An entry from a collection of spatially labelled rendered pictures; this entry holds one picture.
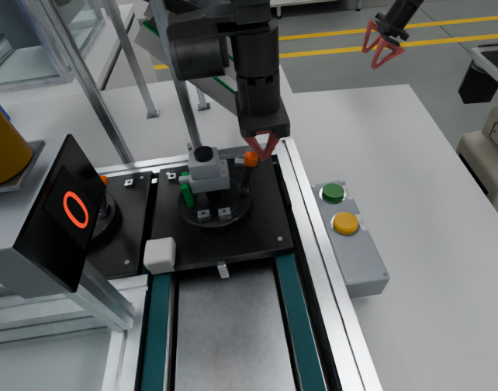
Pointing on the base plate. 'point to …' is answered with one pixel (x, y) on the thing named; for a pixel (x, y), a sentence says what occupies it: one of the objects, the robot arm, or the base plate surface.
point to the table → (422, 233)
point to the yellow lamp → (5, 147)
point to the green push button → (333, 192)
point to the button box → (352, 246)
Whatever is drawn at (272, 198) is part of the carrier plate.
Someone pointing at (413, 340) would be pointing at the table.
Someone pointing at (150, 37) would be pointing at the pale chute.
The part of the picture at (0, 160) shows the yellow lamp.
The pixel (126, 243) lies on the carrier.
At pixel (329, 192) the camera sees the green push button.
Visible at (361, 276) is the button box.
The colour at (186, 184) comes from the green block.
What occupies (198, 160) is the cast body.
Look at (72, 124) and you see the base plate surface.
